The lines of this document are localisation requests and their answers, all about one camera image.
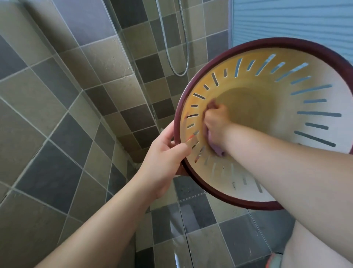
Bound person's left hand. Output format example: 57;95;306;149
136;120;199;201

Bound person's right hand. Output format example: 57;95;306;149
204;100;237;149

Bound purple cleaning cloth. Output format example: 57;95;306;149
203;101;227;157

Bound beige slotted basket maroon rim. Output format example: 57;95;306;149
173;37;353;211

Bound person's right forearm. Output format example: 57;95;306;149
222;121;353;254

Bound person's left forearm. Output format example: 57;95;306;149
33;177;158;268

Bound glass shower partition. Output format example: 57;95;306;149
103;0;195;268

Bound person's slipper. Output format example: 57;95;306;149
265;252;284;268

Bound window blind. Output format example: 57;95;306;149
230;0;353;50

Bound person's leg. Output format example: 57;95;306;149
281;219;353;268

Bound silver shower hose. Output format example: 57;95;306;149
155;0;191;77

